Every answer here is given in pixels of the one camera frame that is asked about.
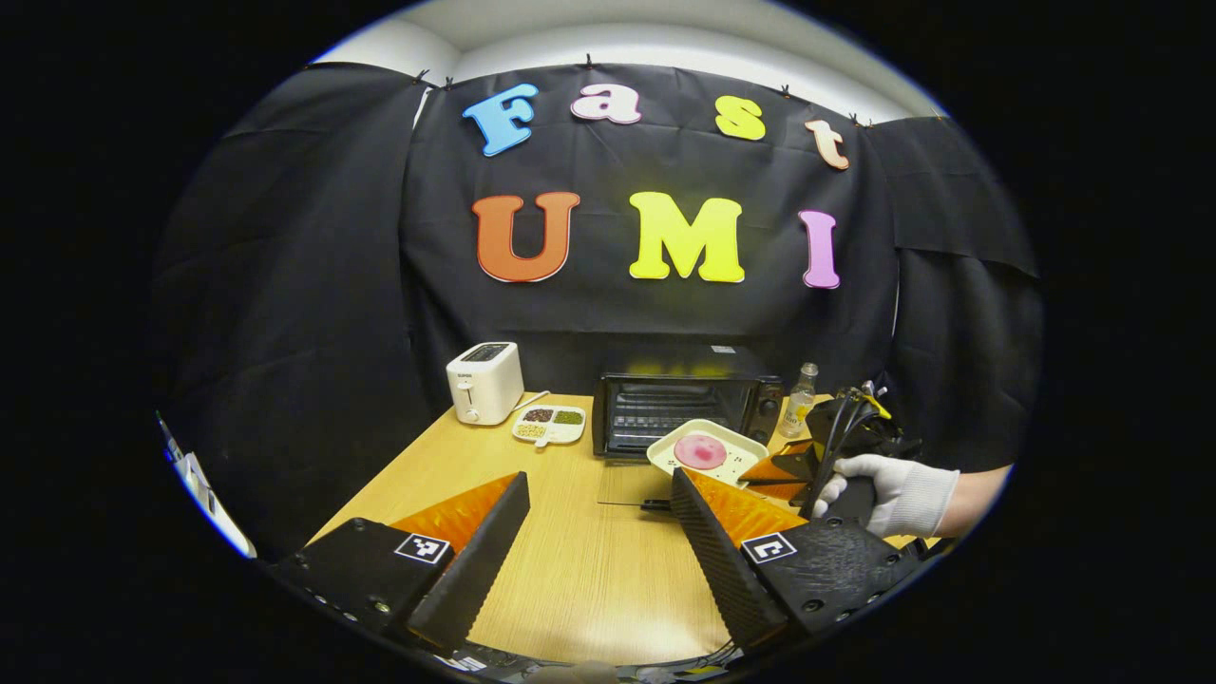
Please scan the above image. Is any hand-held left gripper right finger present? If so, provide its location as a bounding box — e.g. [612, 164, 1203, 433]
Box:
[670, 467, 928, 653]

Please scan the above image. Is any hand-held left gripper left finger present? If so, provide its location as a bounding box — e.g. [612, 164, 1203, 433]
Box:
[271, 471, 532, 657]

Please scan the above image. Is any cream square plate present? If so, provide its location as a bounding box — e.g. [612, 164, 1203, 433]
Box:
[647, 419, 770, 489]

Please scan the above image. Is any pink round food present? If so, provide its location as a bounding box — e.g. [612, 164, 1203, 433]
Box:
[674, 434, 729, 472]

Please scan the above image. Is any black electric oven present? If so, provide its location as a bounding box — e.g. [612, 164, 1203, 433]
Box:
[592, 345, 786, 515]

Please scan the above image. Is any clear drink bottle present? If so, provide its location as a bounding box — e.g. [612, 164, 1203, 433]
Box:
[779, 362, 819, 439]

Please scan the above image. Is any white divided grain dish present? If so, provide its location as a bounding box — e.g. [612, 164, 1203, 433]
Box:
[511, 405, 588, 448]

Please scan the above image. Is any white toaster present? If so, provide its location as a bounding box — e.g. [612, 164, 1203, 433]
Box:
[446, 342, 525, 427]

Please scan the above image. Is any black backdrop cloth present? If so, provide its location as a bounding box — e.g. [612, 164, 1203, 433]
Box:
[152, 62, 1046, 561]

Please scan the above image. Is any black cable bundle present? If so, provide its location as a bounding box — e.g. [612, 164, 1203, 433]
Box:
[828, 379, 894, 447]

